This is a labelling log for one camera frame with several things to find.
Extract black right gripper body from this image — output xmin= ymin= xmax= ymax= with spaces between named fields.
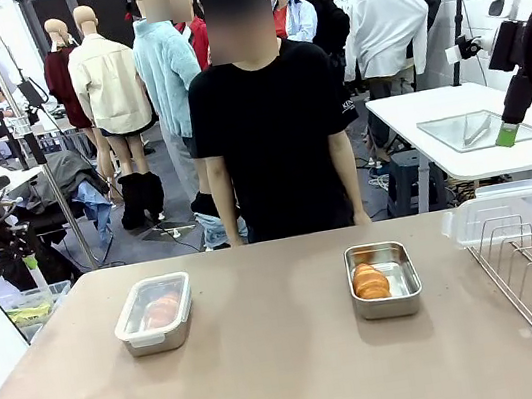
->
xmin=480 ymin=17 xmax=532 ymax=75

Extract metal tongs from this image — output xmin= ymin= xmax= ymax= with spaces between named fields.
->
xmin=459 ymin=114 xmax=497 ymax=147

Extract silver metal baking tray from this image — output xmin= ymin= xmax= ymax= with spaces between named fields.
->
xmin=415 ymin=102 xmax=532 ymax=161

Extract clear plastic clip lid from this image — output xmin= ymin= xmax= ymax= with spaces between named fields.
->
xmin=435 ymin=178 xmax=532 ymax=254
xmin=106 ymin=269 xmax=200 ymax=349

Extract golden croissant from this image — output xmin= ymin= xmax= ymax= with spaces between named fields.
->
xmin=348 ymin=258 xmax=394 ymax=305
xmin=141 ymin=289 xmax=187 ymax=332

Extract rectangular steel container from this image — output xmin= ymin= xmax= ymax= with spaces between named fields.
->
xmin=120 ymin=317 xmax=195 ymax=360
xmin=342 ymin=236 xmax=428 ymax=325

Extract person's left forearm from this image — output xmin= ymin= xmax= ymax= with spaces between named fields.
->
xmin=325 ymin=126 xmax=367 ymax=220

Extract person's right forearm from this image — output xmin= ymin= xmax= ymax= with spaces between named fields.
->
xmin=203 ymin=152 xmax=245 ymax=242

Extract person's left hand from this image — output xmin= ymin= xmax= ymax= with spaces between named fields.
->
xmin=350 ymin=208 xmax=374 ymax=228

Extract clear plastic storage bin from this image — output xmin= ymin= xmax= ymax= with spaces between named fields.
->
xmin=0 ymin=279 xmax=81 ymax=349

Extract silver metal pole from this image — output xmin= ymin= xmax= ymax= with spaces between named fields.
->
xmin=0 ymin=0 xmax=102 ymax=284

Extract pile of grey clothes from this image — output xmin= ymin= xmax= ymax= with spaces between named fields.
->
xmin=6 ymin=143 xmax=120 ymax=260

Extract white side table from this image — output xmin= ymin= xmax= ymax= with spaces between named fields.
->
xmin=362 ymin=71 xmax=532 ymax=196

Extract dark stool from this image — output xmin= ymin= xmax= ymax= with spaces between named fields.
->
xmin=380 ymin=146 xmax=452 ymax=219

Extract white shirt mannequin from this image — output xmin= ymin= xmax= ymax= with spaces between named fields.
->
xmin=332 ymin=0 xmax=443 ymax=104

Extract light stand with black box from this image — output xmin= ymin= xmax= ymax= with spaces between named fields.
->
xmin=12 ymin=49 xmax=112 ymax=207

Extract black coat mannequin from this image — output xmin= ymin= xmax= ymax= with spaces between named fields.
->
xmin=295 ymin=0 xmax=364 ymax=103

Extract maroon sweater mannequin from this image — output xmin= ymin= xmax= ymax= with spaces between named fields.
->
xmin=35 ymin=14 xmax=100 ymax=165

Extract cream jacket mannequin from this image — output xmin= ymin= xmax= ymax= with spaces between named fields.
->
xmin=58 ymin=0 xmax=173 ymax=238

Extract person in black t-shirt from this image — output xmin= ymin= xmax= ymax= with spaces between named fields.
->
xmin=170 ymin=0 xmax=378 ymax=252

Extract teal fleece mannequin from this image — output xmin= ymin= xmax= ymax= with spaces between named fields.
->
xmin=123 ymin=0 xmax=232 ymax=259

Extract red jacket mannequin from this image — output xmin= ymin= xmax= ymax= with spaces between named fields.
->
xmin=171 ymin=0 xmax=216 ymax=75

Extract black tripod by wall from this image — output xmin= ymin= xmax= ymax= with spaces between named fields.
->
xmin=436 ymin=0 xmax=502 ymax=88

